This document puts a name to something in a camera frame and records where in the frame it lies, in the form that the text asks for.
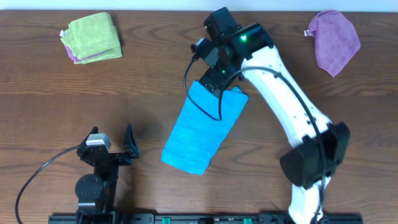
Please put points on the blue microfiber cloth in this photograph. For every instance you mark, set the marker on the blue microfiber cloth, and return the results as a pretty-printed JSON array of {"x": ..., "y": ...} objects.
[{"x": 196, "y": 138}]

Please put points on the folded green cloth top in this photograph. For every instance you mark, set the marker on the folded green cloth top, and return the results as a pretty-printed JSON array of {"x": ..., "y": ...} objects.
[{"x": 91, "y": 35}]

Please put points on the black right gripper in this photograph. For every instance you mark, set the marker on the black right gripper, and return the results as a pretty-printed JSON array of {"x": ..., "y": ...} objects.
[{"x": 212, "y": 82}]

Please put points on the folded purple cloth in stack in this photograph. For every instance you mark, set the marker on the folded purple cloth in stack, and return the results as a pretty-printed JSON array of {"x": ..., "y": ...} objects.
[{"x": 71, "y": 53}]

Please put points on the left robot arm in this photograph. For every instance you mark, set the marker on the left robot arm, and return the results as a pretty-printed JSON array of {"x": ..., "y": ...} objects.
[{"x": 96, "y": 192}]

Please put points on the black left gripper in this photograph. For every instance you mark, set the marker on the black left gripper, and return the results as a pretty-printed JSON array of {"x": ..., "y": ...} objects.
[{"x": 112, "y": 157}]

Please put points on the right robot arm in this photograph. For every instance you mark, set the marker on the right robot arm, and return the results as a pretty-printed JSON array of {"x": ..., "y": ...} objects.
[{"x": 318, "y": 145}]

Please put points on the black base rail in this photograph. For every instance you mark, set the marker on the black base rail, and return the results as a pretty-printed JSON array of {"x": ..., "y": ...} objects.
[{"x": 149, "y": 218}]

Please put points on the folded green cloth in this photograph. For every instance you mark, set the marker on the folded green cloth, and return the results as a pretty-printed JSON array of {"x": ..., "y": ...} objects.
[
  {"x": 91, "y": 35},
  {"x": 109, "y": 54}
]

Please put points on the purple microfiber cloth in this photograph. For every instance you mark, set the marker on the purple microfiber cloth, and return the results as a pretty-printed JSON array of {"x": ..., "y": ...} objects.
[{"x": 336, "y": 40}]

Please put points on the folded green cloth bottom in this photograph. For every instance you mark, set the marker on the folded green cloth bottom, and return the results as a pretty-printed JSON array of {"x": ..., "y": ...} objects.
[{"x": 109, "y": 54}]

